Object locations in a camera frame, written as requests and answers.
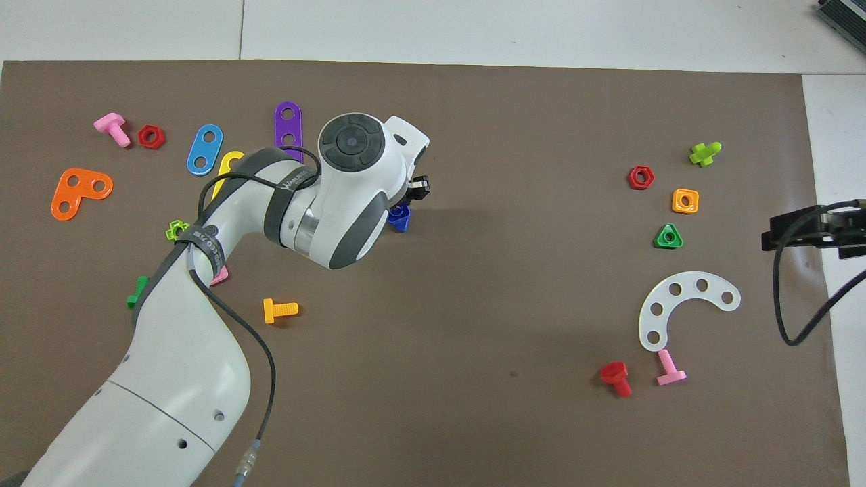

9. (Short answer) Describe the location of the white curved perforated plate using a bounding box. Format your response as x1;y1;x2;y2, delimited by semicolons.
638;271;742;352

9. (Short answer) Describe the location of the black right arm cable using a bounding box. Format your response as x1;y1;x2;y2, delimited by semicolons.
773;200;866;346

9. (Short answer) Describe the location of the pink plastic bolt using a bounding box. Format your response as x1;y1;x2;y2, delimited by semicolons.
656;349;687;386
93;112;132;149

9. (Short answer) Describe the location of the brown table mat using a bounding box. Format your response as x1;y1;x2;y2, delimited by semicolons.
0;60;850;487

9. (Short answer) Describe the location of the purple four-hole plate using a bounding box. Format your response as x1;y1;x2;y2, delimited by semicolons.
274;101;303;164

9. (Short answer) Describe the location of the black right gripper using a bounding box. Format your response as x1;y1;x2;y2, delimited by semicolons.
762;200;866;259

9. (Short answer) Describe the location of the lime green plastic bolt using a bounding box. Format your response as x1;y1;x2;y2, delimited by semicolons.
689;141;723;167

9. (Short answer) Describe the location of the red plastic bolt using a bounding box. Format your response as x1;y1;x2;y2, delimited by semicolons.
599;361;633;398

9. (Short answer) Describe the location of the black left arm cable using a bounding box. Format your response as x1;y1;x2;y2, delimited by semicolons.
189;145;322;487

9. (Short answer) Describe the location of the orange heart-shaped plate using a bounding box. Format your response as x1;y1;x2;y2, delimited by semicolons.
51;168;114;221

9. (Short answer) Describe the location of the yellow three-hole plate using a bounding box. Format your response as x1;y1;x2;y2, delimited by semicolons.
211;150;246;201

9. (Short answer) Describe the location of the orange plastic bolt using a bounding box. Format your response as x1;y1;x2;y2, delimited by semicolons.
263;298;300;325

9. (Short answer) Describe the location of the blue two-hole plate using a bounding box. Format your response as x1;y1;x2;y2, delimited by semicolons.
186;124;224;177

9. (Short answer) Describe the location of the grey ribbed device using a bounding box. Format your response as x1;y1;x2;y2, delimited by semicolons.
815;0;866;39

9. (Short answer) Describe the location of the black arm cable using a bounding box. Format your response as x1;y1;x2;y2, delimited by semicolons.
773;200;866;346
189;145;322;487

